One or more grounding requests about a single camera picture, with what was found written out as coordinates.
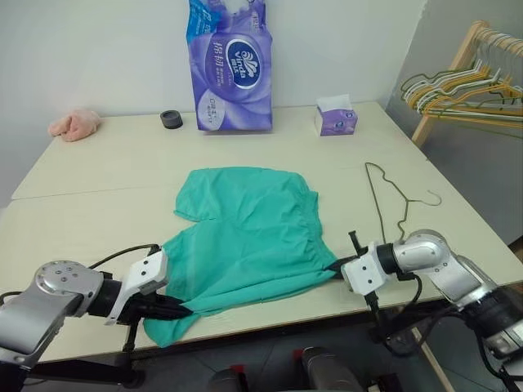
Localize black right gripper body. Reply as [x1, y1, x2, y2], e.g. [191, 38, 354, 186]
[348, 230, 365, 259]

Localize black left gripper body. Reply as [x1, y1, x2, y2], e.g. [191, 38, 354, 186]
[122, 285, 171, 323]

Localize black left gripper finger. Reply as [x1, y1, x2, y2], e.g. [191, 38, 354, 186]
[149, 308, 193, 322]
[159, 296, 193, 311]

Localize olive green wire hanger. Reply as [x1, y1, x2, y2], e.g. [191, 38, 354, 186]
[364, 162, 444, 243]

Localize green shorts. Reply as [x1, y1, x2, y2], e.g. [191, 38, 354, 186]
[141, 166, 339, 349]

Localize black metal stand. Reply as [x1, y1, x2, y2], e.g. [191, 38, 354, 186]
[24, 318, 148, 389]

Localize dark grey rounded shape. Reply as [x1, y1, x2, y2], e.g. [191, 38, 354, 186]
[300, 346, 361, 392]

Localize small purple tissue pack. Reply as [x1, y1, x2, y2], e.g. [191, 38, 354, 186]
[314, 93, 360, 137]

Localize wooden clothes rack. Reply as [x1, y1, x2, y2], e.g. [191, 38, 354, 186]
[410, 20, 523, 146]

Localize black round tape roll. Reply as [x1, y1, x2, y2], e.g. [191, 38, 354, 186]
[159, 109, 184, 130]

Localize large purple tissue pack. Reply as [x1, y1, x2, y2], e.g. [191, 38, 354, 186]
[186, 0, 275, 132]

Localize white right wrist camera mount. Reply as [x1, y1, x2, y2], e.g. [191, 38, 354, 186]
[341, 240, 396, 295]

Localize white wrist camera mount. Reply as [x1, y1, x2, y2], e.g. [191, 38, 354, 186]
[104, 249, 169, 327]
[341, 240, 396, 295]

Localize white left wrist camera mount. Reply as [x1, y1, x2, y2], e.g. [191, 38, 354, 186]
[104, 249, 169, 327]

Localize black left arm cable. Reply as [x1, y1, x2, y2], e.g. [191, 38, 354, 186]
[87, 243, 161, 270]

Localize white wire hanger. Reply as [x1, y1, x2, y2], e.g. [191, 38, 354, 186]
[408, 60, 523, 123]

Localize wire hangers on rod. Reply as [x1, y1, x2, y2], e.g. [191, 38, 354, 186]
[415, 60, 523, 118]

